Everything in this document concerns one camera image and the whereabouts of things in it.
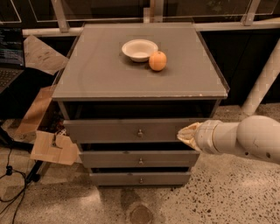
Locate grey drawer cabinet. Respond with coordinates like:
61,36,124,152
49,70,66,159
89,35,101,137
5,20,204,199
52,23,229,174

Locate grey middle drawer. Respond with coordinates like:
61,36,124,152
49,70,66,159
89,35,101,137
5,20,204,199
80,150,200,168

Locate grey top drawer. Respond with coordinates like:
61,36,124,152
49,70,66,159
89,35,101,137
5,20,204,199
64,118,206,144

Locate orange fruit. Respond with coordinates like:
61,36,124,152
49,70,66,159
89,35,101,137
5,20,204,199
149,52,167,71

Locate grey bottom drawer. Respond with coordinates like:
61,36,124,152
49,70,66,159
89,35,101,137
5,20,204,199
90,171,191,186

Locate black cable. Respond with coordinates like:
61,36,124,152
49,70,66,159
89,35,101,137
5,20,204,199
0,145,30,224

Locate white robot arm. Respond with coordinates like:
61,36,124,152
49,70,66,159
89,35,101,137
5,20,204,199
177,115,280,164

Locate grey drawer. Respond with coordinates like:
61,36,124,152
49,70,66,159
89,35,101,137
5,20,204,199
90,171,191,186
80,150,200,168
64,118,206,144

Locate metal window railing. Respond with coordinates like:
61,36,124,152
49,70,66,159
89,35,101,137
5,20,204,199
22,0,280,37

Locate white bowl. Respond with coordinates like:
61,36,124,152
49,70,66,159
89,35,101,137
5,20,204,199
122,39,158,62

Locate open laptop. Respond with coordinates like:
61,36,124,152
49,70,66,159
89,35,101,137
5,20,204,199
0,27,25,93

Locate brown paper sheet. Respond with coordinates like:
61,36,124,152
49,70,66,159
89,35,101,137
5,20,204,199
24,35,68,75

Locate white diagonal pole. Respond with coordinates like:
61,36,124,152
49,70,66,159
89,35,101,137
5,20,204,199
241,39,280,116

